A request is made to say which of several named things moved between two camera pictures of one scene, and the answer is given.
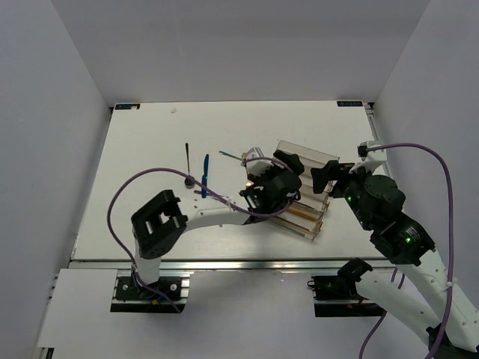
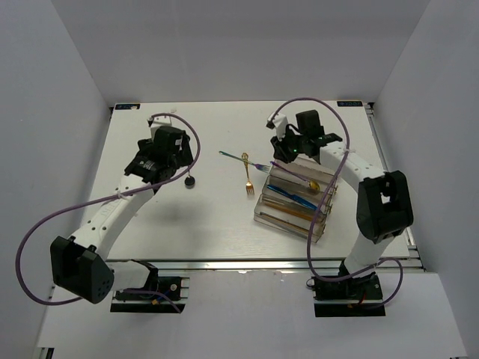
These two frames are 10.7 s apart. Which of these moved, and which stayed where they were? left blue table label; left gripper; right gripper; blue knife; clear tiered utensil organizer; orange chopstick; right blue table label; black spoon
Moved: right gripper; blue knife; left gripper
Stayed: left blue table label; clear tiered utensil organizer; right blue table label; orange chopstick; black spoon
